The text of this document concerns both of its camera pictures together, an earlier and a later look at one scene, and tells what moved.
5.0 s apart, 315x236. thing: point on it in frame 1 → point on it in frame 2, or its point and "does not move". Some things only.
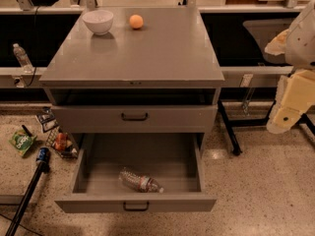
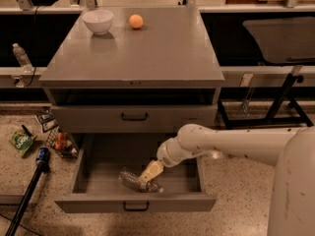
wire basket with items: x=61 y=142 does not move
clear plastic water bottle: x=140 y=182 does not move
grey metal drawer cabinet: x=158 y=83 does not move
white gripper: x=302 y=46 → x=164 y=155
